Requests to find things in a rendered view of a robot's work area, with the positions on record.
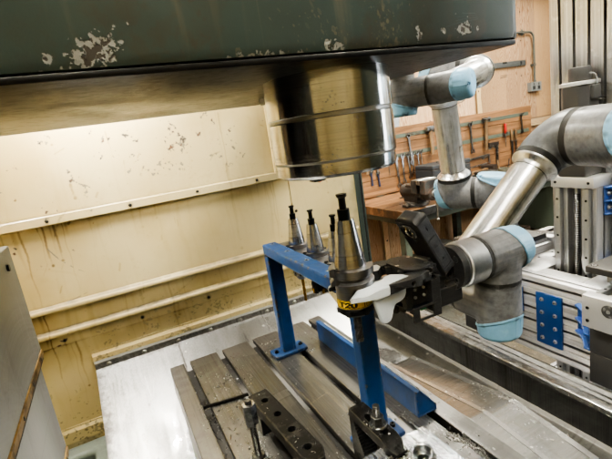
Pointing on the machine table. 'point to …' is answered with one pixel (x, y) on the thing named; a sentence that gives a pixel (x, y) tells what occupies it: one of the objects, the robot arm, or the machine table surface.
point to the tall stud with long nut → (252, 426)
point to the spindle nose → (331, 121)
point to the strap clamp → (361, 435)
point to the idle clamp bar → (276, 422)
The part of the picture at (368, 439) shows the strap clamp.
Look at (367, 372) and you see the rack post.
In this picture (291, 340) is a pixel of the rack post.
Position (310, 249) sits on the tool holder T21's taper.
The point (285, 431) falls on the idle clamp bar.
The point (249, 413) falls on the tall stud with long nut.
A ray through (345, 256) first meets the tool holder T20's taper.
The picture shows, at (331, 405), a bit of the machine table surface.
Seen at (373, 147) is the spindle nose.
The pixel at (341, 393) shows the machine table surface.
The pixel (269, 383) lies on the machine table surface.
